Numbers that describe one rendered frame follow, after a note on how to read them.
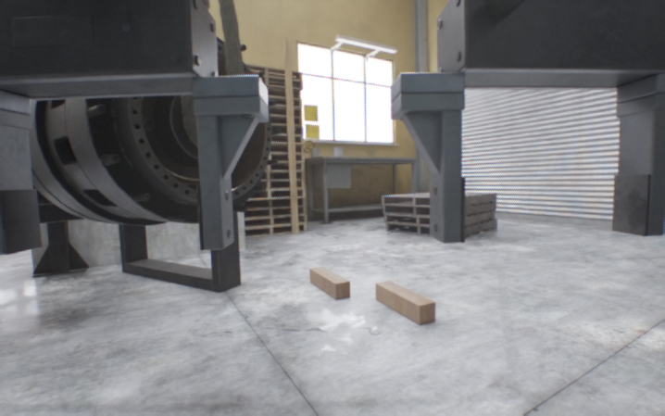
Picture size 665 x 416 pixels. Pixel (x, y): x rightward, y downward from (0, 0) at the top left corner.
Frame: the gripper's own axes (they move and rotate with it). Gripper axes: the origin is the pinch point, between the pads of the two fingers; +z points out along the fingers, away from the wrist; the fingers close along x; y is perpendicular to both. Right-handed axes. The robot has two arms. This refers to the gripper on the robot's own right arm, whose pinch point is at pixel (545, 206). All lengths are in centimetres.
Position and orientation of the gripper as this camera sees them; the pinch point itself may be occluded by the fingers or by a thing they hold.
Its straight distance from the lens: 25.7
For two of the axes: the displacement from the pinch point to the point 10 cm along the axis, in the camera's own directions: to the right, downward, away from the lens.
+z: 0.2, 10.0, 0.8
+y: 0.3, 0.8, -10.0
